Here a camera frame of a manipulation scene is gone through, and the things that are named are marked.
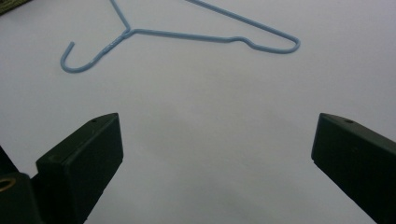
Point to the dark olive cloth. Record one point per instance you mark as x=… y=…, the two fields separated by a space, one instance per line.
x=11 y=4

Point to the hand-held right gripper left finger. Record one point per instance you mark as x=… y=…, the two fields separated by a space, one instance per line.
x=81 y=165

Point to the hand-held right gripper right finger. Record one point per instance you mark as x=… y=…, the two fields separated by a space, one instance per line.
x=358 y=161

